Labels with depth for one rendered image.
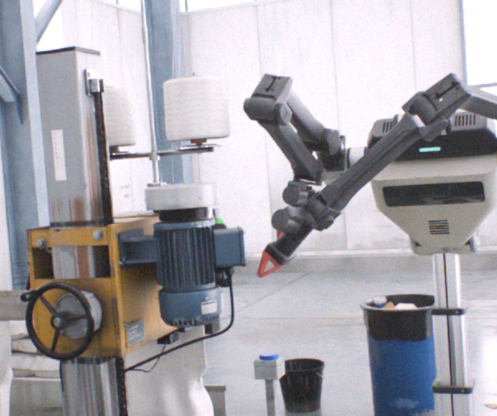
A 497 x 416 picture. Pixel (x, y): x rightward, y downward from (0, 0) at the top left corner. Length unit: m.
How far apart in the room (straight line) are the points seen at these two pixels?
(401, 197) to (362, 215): 7.87
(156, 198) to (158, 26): 9.28
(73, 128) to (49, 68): 0.16
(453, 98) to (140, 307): 0.91
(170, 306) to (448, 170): 0.97
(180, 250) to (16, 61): 6.46
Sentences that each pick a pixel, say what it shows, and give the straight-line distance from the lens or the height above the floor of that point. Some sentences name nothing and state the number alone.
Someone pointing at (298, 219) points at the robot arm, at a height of 1.30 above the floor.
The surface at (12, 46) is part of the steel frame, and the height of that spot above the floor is 2.77.
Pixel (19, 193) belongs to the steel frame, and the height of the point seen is 1.34.
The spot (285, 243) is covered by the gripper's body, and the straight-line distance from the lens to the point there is 2.14.
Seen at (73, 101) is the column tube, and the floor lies 1.63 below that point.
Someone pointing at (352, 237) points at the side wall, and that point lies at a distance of 10.41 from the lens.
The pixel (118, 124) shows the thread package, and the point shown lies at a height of 1.59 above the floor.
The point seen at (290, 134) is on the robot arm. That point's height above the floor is 1.53.
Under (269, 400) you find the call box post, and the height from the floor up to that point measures 0.71.
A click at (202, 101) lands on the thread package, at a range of 2.00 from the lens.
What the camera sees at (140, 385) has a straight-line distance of 2.41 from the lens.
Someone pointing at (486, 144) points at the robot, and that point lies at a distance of 2.44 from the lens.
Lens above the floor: 1.45
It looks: 3 degrees down
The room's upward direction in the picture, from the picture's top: 4 degrees counter-clockwise
